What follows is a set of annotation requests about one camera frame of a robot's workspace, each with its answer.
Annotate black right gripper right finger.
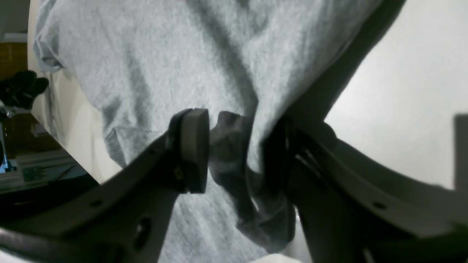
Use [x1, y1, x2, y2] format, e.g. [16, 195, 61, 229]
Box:
[264, 118, 467, 263]

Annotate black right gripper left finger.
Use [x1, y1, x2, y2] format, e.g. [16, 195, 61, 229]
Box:
[1, 108, 210, 263]

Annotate grey t-shirt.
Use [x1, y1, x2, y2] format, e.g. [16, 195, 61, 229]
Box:
[33, 0, 382, 263]

